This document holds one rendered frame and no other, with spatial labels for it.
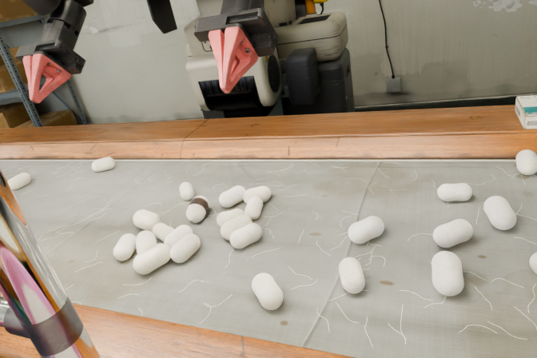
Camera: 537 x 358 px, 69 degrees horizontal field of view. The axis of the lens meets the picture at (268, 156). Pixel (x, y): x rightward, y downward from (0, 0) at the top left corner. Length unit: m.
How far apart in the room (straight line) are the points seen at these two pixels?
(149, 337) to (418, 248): 0.23
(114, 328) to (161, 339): 0.04
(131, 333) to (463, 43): 2.32
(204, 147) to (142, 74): 2.41
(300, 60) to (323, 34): 0.17
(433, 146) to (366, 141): 0.08
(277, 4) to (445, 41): 1.33
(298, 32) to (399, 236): 0.98
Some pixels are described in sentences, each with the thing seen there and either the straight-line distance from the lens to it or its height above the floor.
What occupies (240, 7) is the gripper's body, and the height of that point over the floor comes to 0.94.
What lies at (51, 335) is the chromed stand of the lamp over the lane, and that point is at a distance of 0.24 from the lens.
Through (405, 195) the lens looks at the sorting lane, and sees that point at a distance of 0.45.
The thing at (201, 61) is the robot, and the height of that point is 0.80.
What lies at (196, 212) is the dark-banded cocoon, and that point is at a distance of 0.45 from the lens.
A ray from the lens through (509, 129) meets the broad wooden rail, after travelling 0.54.
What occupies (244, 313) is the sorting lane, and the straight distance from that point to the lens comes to 0.34.
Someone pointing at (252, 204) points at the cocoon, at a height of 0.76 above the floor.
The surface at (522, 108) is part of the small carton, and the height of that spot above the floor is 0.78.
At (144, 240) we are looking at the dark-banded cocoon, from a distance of 0.43.
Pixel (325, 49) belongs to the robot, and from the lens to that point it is 1.29.
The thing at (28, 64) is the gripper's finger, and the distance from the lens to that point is 0.81.
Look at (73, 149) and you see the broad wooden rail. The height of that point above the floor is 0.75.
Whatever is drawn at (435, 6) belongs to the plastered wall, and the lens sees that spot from 2.43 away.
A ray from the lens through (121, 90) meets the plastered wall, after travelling 3.16.
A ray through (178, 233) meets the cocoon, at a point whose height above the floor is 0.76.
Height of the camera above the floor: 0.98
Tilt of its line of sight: 25 degrees down
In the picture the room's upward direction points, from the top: 11 degrees counter-clockwise
